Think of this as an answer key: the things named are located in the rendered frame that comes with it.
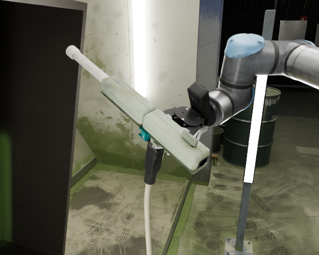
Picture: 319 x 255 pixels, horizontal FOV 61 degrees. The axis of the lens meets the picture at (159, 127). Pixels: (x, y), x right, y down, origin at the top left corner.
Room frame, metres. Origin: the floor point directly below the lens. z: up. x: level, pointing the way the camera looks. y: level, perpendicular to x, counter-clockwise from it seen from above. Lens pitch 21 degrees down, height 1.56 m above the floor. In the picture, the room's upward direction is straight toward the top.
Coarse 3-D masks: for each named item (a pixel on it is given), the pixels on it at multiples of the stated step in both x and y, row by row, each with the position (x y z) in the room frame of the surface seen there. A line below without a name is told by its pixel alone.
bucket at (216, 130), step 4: (216, 128) 3.42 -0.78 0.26; (220, 128) 3.38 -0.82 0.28; (216, 132) 3.41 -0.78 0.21; (220, 132) 3.36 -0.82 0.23; (216, 136) 3.18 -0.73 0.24; (220, 136) 3.21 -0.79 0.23; (216, 140) 3.19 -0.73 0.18; (220, 140) 3.23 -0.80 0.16; (216, 144) 3.20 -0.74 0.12; (212, 148) 3.19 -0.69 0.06; (216, 148) 3.21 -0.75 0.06
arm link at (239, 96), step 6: (222, 84) 0.73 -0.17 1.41; (216, 90) 0.71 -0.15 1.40; (222, 90) 0.71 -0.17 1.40; (228, 90) 0.71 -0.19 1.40; (234, 90) 0.70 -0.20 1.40; (240, 90) 0.70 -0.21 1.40; (246, 90) 0.71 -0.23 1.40; (252, 90) 0.75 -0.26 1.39; (228, 96) 0.69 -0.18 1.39; (234, 96) 0.70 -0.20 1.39; (240, 96) 0.71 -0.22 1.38; (246, 96) 0.71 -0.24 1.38; (252, 96) 0.75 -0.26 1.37; (234, 102) 0.69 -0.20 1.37; (240, 102) 0.70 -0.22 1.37; (246, 102) 0.73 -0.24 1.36; (234, 108) 0.69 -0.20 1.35; (240, 108) 0.71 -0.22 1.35; (234, 114) 0.71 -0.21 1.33
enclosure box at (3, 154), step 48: (0, 0) 1.05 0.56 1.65; (48, 0) 0.77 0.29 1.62; (0, 48) 1.06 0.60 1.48; (48, 48) 1.02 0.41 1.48; (0, 96) 1.07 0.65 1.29; (48, 96) 1.02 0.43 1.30; (0, 144) 1.08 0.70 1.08; (48, 144) 1.03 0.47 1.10; (0, 192) 1.09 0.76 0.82; (48, 192) 1.04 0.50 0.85; (0, 240) 1.09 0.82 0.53; (48, 240) 1.05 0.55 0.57
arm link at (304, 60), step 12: (276, 48) 0.70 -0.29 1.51; (288, 48) 0.70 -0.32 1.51; (300, 48) 0.67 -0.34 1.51; (312, 48) 0.65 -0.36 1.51; (276, 60) 0.69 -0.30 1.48; (288, 60) 0.68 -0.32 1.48; (300, 60) 0.64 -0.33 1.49; (312, 60) 0.61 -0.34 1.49; (276, 72) 0.71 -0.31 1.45; (288, 72) 0.68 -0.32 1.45; (300, 72) 0.63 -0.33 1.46; (312, 72) 0.59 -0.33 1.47; (312, 84) 0.60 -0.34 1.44
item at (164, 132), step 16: (112, 80) 0.62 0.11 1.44; (112, 96) 0.60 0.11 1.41; (128, 96) 0.58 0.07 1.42; (128, 112) 0.57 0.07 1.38; (144, 112) 0.54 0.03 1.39; (160, 112) 0.54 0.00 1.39; (144, 128) 0.53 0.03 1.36; (160, 128) 0.50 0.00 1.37; (176, 128) 0.50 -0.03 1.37; (160, 144) 0.51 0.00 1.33; (176, 144) 0.47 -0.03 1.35; (192, 144) 0.46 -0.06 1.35; (160, 160) 0.56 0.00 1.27; (192, 160) 0.44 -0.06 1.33; (144, 176) 0.59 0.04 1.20
